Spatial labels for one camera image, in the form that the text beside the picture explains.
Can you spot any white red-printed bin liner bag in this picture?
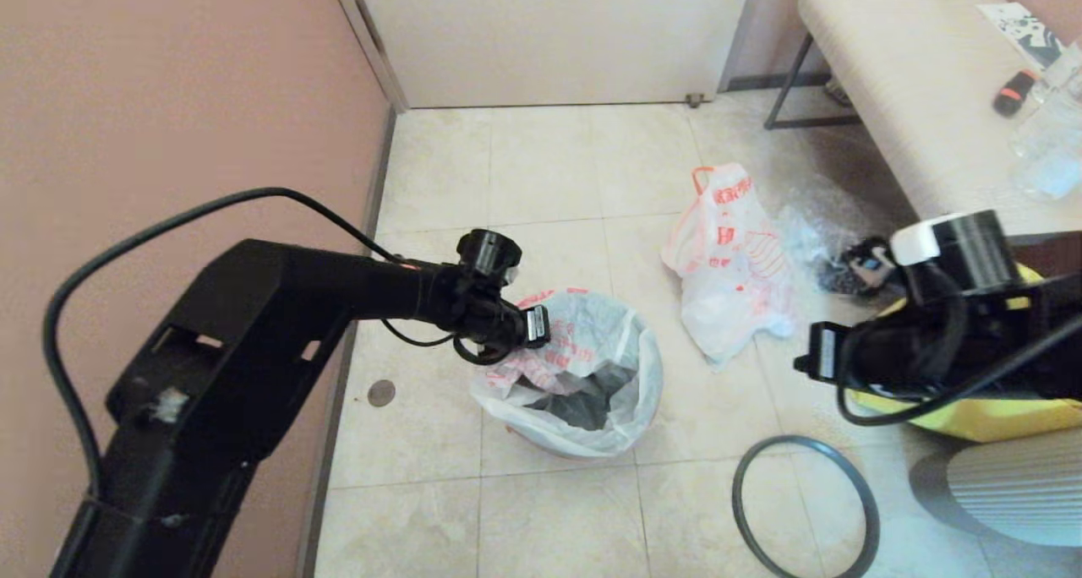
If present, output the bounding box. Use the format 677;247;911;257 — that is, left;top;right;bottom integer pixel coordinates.
469;287;664;459

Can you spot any white red plastic bag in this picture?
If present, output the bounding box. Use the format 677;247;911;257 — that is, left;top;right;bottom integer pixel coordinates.
662;162;797;369

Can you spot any grey bin rim ring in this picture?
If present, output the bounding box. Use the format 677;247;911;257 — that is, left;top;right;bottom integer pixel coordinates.
732;435;880;578

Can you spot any grey ribbed robot base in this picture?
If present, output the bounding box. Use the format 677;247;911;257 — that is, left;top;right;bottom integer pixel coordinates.
909;430;1082;549

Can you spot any clear plastic bag with items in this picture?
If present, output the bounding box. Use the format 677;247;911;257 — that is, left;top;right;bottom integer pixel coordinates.
778;177;897;296

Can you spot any yellow fabric tote bag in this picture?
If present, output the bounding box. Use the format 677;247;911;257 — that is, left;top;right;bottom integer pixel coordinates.
850;261;1082;444

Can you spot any beige bench with metal legs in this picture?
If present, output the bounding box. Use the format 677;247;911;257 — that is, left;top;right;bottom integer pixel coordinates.
763;0;1082;245

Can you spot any white door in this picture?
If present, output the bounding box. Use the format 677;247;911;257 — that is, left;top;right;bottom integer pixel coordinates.
351;0;753;108

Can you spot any clear plastic water bottle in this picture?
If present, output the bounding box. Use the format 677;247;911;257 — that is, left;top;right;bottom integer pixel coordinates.
1006;41;1082;203

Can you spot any black and orange marker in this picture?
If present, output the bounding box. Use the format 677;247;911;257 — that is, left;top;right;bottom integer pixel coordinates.
992;69;1038;117

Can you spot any black and white printed paper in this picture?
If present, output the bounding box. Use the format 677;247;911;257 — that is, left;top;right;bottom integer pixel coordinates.
978;2;1063;70

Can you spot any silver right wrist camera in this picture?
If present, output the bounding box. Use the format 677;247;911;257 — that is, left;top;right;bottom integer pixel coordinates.
839;237;901;287

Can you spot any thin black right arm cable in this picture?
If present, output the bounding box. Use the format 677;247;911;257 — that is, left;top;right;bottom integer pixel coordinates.
835;286;1082;428

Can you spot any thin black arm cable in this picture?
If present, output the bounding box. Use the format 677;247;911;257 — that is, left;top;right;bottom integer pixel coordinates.
835;286;1082;428
42;187;402;503

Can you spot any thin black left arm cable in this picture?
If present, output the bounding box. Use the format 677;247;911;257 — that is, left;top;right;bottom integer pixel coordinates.
42;187;402;503

